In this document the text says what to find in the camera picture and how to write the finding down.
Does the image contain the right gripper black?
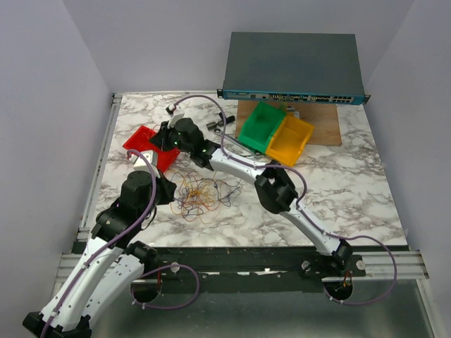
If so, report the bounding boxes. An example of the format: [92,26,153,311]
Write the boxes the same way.
[148,123,192,156]

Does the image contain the yellow cable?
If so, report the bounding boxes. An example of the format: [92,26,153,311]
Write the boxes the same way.
[185,182,216,208]

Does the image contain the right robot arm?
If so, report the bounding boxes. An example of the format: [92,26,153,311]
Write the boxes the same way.
[149,118,352,276]

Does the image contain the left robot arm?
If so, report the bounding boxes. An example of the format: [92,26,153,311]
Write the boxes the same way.
[23,170,176,337]

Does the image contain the red plastic bin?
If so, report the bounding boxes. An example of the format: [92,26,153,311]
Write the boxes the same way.
[123,125,180,172]

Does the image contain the silver ratchet wrench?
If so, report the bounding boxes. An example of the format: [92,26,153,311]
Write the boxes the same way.
[214,128,262,158]

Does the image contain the green plastic bin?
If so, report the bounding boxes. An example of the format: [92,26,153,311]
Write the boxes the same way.
[238,102,286,154]

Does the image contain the yellow plastic bin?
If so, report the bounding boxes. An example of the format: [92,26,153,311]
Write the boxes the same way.
[265,115,314,167]

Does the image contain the wooden board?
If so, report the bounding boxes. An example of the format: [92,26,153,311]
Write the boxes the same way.
[235,101,342,146]

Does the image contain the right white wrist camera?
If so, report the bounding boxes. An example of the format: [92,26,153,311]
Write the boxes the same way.
[166,104,185,128]

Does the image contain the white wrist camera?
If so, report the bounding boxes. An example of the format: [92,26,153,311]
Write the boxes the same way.
[166,104,185,128]
[130,150,158,171]

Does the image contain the black T-handle tool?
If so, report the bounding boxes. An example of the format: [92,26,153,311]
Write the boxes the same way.
[206,115,235,131]

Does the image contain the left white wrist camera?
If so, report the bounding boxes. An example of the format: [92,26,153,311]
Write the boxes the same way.
[130,150,158,171]

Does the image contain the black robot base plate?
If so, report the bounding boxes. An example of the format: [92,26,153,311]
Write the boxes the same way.
[70,246,409,295]

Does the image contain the blue network switch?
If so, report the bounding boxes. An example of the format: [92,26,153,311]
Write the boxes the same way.
[217,32,370,106]

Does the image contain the aluminium frame rail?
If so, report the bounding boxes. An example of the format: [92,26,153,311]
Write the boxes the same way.
[56,251,429,282]

